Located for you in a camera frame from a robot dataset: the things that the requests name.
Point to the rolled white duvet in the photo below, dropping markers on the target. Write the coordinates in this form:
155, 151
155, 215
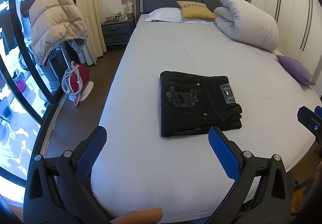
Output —
243, 22

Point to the black mesh chair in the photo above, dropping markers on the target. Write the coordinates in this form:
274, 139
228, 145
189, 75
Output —
54, 69

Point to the large glass window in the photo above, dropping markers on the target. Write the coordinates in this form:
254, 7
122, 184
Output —
29, 96

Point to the person left hand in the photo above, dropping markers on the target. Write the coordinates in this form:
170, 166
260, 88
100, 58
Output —
153, 215

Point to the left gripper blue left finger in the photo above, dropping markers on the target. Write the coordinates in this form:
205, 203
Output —
87, 152

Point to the beige puffer jacket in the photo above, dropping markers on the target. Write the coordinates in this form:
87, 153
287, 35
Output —
54, 22

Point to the white wardrobe with black handles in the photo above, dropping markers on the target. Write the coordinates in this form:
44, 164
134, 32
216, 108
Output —
299, 26

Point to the clutter on nightstand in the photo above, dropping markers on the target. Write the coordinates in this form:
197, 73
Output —
107, 15

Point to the white bed mattress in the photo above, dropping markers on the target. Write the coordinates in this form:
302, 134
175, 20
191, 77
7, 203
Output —
139, 169

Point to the mustard yellow cushion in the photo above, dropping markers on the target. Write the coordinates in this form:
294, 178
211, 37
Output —
191, 9

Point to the cream curtain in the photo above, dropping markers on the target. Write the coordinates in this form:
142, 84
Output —
90, 10

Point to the white pillow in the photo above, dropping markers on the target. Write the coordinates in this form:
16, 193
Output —
174, 15

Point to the red bag with rope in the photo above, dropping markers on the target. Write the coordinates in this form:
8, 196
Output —
76, 83

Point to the dark grey nightstand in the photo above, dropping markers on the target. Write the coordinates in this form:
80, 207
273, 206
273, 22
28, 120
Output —
117, 32

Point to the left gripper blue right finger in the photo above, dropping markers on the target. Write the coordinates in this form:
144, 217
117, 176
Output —
227, 152

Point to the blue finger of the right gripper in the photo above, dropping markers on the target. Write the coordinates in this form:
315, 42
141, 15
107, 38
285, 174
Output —
318, 111
310, 120

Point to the purple cushion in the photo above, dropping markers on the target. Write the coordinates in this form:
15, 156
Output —
296, 69

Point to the black denim pants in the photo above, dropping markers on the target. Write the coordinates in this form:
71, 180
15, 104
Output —
192, 104

